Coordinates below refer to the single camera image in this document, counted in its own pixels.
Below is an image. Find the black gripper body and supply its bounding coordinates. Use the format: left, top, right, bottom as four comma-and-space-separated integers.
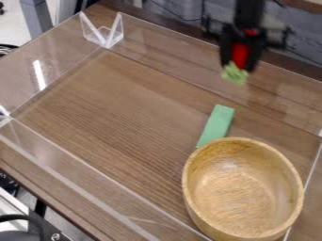
201, 13, 293, 48

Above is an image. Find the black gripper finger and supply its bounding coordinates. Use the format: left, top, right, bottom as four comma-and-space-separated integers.
246, 32, 267, 72
221, 26, 234, 66

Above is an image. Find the red plush strawberry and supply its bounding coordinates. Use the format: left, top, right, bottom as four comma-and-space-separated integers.
222, 29, 250, 85

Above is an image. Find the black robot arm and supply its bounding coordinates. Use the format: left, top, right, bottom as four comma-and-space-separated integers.
202, 0, 291, 72

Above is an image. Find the green rectangular block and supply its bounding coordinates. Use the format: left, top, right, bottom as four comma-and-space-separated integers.
197, 104, 235, 148

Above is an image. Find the grey table leg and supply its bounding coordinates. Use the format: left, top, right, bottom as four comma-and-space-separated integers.
19, 0, 54, 39

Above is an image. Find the wooden bowl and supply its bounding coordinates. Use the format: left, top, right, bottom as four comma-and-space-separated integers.
182, 137, 305, 241

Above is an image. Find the clear acrylic tray enclosure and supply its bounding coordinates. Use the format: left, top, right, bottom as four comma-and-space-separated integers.
0, 8, 322, 241

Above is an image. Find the black metal bracket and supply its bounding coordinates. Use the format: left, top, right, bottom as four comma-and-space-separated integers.
30, 211, 72, 241

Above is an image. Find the black cable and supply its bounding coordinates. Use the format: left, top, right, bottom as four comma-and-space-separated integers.
0, 213, 43, 241

